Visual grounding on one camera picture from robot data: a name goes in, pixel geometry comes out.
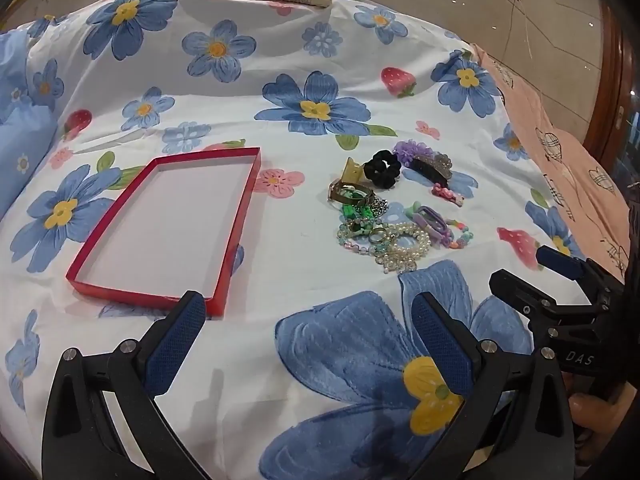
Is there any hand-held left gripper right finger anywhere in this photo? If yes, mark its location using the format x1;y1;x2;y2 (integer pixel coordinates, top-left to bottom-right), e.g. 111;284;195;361
411;291;576;480

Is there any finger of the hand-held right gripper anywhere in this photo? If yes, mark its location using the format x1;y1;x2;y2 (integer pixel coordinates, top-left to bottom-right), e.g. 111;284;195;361
489;269;598;332
536;246;626;301

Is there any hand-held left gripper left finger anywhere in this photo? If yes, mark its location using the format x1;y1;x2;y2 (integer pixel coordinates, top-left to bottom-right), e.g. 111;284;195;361
41;290;211;480

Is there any colourful bead bracelet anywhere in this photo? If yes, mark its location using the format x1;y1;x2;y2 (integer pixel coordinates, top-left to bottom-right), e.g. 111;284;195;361
442;217;475;251

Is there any purple hair clip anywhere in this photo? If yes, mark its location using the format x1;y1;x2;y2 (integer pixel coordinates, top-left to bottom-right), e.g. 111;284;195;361
412;205;453;247

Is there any red shallow box tray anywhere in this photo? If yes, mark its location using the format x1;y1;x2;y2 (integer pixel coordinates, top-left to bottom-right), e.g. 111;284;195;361
66;146;263;318

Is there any small pink hair clip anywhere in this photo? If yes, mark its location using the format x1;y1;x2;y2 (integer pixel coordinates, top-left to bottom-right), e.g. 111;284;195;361
431;183;466;207

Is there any pale pastel bead bracelet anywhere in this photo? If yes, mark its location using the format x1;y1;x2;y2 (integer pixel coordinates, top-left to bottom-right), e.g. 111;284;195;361
336;217;381;257

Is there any green braided bracelet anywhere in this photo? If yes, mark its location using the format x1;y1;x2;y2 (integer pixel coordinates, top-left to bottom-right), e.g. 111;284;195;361
342;195;373;221

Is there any black scrunchie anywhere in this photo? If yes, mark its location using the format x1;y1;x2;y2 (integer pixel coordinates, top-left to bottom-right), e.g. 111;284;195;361
362;150;402;191

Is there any yellow hair claw clip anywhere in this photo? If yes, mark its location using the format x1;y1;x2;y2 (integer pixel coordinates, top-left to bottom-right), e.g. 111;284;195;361
341;157;366;183

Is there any person's right hand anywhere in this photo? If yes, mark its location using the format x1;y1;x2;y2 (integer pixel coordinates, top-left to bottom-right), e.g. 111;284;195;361
564;391;611;443

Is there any pink printed blanket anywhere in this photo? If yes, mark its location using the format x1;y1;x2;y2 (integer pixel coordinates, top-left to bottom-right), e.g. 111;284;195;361
470;42;631;281

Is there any black glitter hair clip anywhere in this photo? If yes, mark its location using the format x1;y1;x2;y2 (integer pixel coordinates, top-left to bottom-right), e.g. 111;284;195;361
409;156;451;188

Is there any purple flower hair accessory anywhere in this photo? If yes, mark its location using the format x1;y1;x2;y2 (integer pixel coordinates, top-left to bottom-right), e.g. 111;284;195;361
392;140;435;166

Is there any white blue floral bedsheet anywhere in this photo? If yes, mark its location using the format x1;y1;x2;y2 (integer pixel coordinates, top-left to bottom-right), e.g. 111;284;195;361
0;0;601;480

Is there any light blue floral cloth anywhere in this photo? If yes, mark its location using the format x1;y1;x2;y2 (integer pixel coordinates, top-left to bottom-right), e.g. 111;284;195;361
0;25;57;221

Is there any clear spiral hair tie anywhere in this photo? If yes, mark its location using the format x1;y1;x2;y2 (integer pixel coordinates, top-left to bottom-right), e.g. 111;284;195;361
375;250;420;275

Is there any white pearl bracelet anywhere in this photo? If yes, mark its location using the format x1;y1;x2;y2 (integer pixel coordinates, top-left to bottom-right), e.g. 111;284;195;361
385;222;432;261

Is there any brown wooden door frame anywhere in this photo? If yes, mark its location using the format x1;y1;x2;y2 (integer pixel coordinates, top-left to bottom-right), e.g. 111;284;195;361
585;0;640;171

